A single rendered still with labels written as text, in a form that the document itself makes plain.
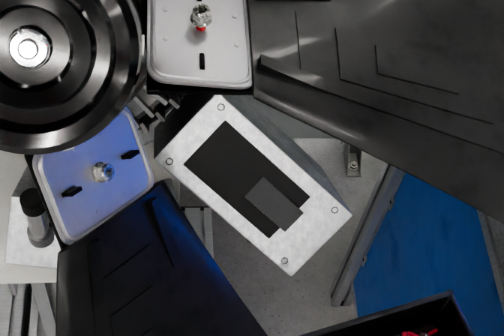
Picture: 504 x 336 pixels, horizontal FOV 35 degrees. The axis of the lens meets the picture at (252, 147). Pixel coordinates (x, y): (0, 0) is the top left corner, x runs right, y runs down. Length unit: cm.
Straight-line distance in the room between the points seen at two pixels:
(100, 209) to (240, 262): 123
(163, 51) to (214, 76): 3
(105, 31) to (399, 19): 20
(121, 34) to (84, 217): 13
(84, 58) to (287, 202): 25
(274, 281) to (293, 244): 108
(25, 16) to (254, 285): 132
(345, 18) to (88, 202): 20
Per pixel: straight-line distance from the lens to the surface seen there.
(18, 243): 69
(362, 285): 154
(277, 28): 51
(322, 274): 175
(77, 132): 45
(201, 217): 171
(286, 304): 171
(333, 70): 50
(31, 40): 44
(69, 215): 51
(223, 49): 49
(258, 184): 62
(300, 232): 64
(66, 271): 51
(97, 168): 52
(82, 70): 44
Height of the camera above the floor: 156
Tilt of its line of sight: 55 degrees down
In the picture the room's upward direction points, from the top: 10 degrees clockwise
